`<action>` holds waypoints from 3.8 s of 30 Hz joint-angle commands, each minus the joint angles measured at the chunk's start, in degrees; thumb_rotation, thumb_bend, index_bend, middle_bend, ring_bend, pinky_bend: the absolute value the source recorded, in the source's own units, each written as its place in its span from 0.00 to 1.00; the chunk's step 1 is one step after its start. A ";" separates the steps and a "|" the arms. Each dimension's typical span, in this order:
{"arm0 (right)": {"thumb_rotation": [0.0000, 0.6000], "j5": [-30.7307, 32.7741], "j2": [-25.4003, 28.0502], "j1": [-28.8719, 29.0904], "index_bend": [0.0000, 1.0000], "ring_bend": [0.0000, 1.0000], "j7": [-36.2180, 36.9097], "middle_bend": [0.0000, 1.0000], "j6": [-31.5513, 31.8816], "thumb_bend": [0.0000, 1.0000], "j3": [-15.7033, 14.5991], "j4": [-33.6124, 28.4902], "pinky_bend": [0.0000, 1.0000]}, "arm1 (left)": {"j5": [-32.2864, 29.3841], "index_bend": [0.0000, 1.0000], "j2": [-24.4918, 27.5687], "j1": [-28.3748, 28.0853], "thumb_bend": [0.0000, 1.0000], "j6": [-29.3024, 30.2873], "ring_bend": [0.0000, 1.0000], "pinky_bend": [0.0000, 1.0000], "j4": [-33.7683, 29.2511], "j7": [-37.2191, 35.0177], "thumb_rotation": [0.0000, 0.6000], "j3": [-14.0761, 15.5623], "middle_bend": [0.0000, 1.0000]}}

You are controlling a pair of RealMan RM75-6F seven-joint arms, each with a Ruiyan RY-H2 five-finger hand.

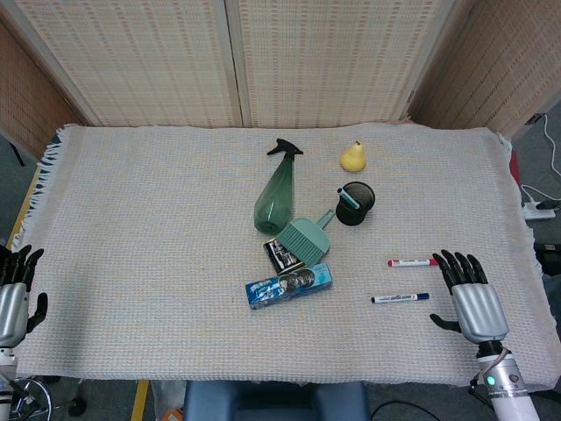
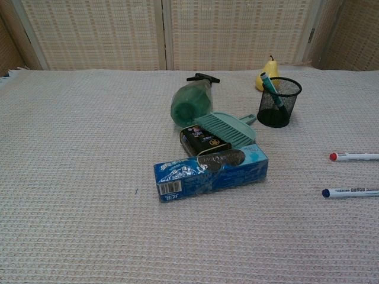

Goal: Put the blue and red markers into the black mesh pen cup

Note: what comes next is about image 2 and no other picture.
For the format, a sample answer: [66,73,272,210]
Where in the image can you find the green marker pen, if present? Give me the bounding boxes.
[260,72,284,108]

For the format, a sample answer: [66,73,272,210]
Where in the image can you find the blue marker pen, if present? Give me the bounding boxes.
[322,186,379,199]

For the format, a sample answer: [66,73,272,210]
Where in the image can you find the black tin box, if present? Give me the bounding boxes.
[179,124,233,157]

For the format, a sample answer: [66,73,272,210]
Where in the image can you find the white woven tablecloth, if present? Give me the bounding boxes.
[0,65,379,284]

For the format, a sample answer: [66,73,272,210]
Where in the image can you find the green spray bottle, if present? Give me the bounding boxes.
[170,73,221,126]

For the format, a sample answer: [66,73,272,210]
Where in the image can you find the yellow pear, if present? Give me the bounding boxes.
[255,55,281,92]

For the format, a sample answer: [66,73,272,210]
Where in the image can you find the woven folding screen panel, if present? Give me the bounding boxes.
[304,0,379,72]
[11,0,166,71]
[0,0,42,77]
[162,0,326,72]

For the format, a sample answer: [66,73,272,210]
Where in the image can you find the mint green dustpan brush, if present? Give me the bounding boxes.
[194,111,257,148]

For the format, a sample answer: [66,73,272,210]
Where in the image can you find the blue toothpaste box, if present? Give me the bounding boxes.
[153,144,269,203]

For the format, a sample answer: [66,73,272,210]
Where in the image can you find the black mesh pen cup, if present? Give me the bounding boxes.
[256,76,303,128]

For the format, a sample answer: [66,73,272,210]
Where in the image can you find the red marker pen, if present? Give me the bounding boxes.
[329,151,379,162]

